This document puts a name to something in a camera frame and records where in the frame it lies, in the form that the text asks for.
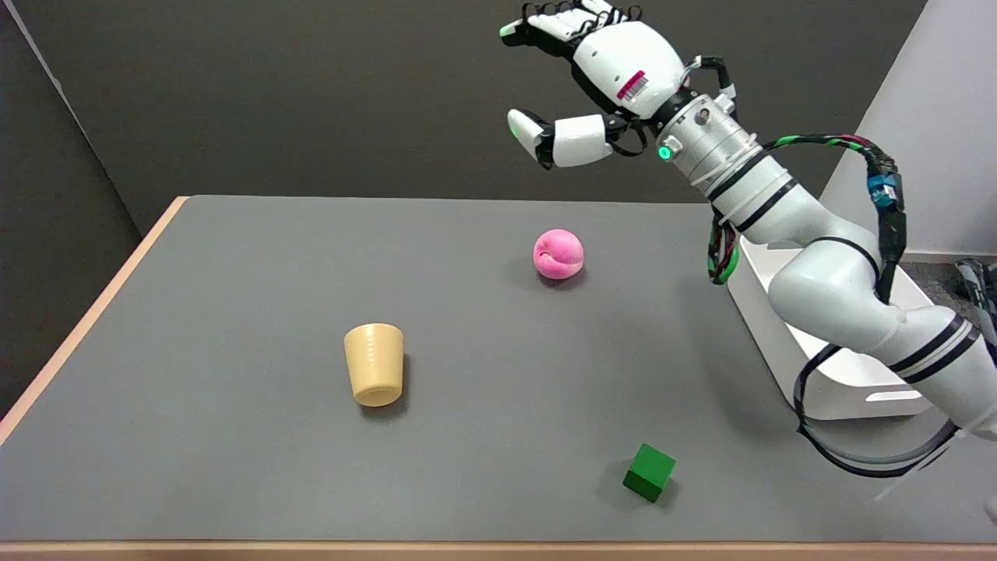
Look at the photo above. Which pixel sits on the pink toy peach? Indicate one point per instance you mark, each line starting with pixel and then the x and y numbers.
pixel 558 254

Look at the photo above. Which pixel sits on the yellow ribbed plastic cup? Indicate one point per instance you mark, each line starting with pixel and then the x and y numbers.
pixel 374 362

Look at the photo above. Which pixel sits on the green cube block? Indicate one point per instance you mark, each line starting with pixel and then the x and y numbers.
pixel 648 472

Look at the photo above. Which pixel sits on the white plastic bin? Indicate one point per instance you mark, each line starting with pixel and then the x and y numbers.
pixel 759 312

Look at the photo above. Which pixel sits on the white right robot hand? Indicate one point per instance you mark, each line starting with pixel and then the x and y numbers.
pixel 623 58

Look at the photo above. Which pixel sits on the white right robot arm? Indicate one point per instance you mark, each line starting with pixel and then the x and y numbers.
pixel 826 288

